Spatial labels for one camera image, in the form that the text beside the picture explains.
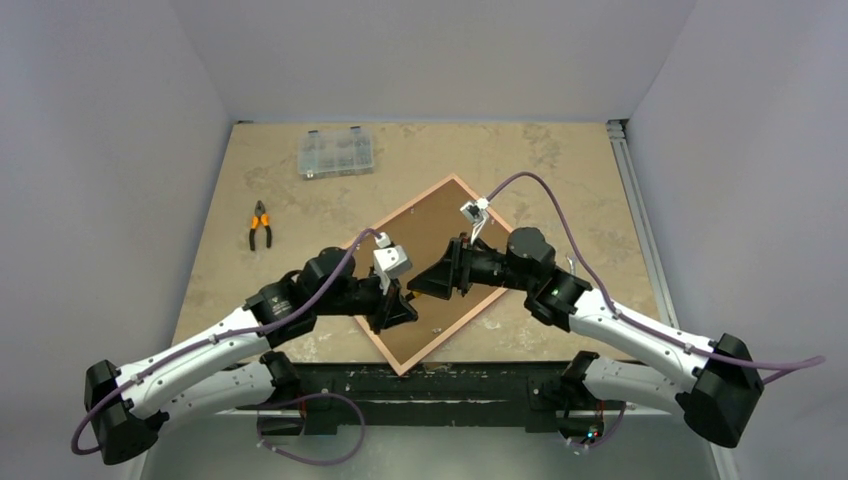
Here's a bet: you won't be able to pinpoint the orange black pliers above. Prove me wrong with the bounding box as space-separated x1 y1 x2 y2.
248 200 273 251

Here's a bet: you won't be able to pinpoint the pink photo frame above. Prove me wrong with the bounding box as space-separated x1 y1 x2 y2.
356 175 517 375

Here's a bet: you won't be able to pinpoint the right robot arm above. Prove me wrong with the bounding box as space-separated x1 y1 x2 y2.
407 227 764 448

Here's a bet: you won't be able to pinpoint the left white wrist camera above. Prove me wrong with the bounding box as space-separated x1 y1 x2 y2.
373 232 413 294

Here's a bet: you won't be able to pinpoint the purple cable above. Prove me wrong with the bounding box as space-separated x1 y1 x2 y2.
70 228 392 457
480 172 827 389

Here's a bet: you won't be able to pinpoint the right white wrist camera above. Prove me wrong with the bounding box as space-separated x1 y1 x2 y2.
460 197 490 244

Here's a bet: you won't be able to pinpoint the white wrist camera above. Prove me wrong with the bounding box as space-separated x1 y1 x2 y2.
460 197 490 244
373 232 413 294

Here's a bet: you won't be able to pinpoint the silver wrench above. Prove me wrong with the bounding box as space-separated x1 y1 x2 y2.
566 255 578 275

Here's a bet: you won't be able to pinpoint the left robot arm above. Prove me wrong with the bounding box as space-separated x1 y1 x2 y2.
71 245 418 465

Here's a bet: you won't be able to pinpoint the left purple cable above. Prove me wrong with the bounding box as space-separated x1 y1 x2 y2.
70 228 392 457

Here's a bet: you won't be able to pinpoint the clear plastic screw organizer box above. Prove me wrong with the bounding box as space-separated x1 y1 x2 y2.
297 126 375 180

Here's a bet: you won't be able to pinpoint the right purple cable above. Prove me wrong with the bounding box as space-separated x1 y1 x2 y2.
480 172 827 389

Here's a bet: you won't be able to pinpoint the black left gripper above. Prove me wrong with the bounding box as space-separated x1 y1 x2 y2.
315 270 418 334

